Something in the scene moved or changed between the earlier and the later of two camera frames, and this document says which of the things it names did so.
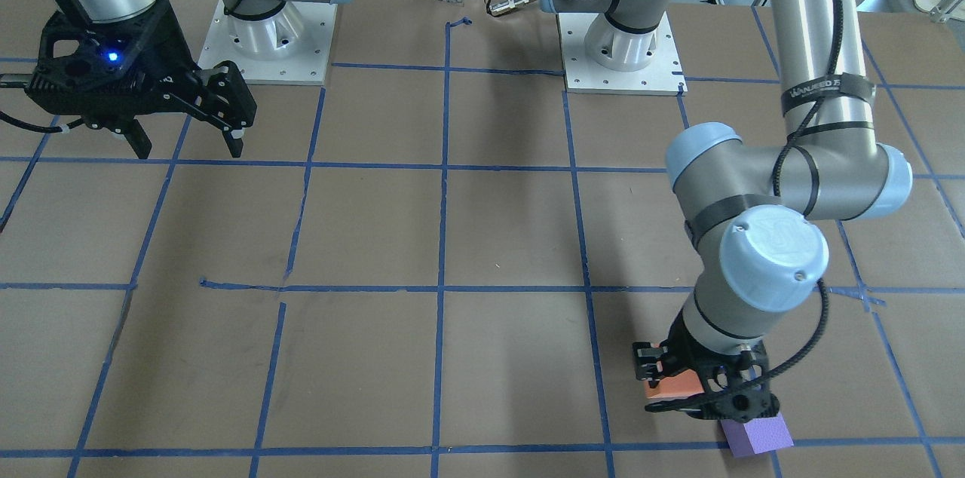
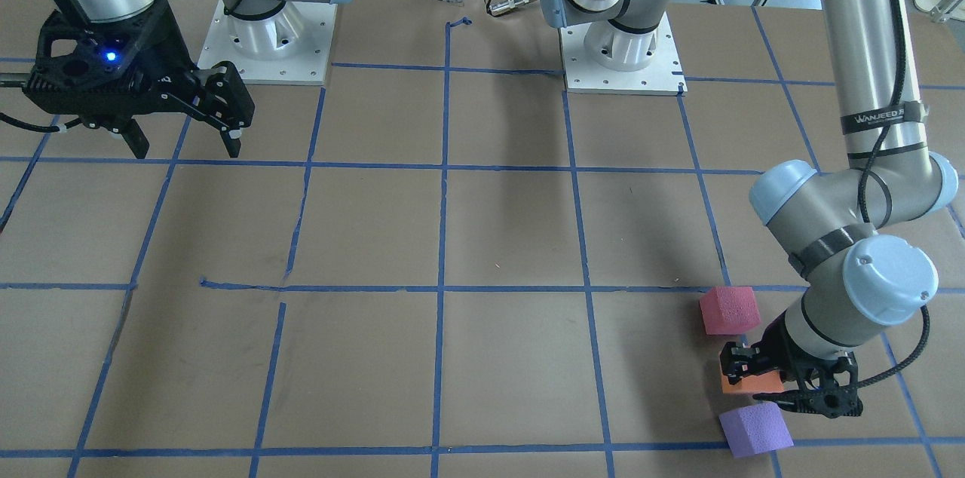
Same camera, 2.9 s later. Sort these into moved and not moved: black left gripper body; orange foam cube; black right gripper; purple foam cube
Moved: black left gripper body; orange foam cube
Not moved: black right gripper; purple foam cube
